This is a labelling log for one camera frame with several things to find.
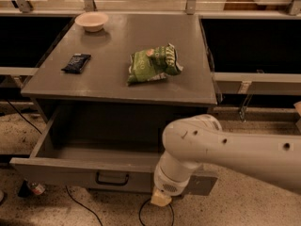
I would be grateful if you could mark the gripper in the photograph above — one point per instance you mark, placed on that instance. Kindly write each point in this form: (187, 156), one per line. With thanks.
(166, 184)

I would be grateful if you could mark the grey top drawer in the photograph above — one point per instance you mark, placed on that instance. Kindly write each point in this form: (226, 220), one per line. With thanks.
(78, 170)

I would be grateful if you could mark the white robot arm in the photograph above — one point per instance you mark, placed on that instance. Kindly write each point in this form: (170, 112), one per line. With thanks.
(190, 142)

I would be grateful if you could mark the grey drawer cabinet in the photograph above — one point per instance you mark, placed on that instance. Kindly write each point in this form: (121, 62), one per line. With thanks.
(87, 73)

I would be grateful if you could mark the small can on floor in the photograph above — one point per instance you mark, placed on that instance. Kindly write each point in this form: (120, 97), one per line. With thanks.
(36, 188)

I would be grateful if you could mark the green chip bag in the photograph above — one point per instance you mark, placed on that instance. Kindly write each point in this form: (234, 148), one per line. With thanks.
(153, 64)

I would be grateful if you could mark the dark blue snack packet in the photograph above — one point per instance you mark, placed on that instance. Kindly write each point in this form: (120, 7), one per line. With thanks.
(76, 63)

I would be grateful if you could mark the beige bowl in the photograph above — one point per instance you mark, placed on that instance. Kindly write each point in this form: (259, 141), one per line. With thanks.
(92, 21)

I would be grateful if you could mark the black top drawer handle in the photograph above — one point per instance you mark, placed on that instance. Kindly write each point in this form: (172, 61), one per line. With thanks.
(105, 179)

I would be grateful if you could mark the metal railing frame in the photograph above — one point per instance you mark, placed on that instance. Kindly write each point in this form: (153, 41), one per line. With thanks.
(244, 79)

